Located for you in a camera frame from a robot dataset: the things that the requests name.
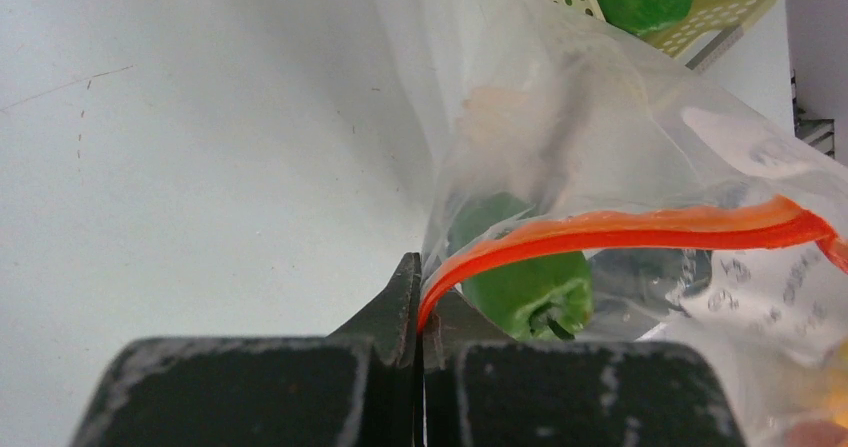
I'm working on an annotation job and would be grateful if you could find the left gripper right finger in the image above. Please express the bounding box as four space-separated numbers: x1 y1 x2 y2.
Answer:
421 292 745 446

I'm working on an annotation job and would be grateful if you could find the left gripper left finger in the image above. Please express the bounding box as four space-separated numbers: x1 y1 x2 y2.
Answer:
71 253 422 446

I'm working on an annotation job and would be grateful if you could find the green bell pepper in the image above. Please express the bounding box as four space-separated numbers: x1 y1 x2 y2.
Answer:
448 193 594 341

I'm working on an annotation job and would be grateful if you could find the clear zip top bag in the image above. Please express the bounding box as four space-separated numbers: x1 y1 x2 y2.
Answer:
375 0 847 446

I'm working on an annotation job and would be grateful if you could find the white oyster mushroom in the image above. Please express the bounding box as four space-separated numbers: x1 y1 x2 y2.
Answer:
446 35 639 202

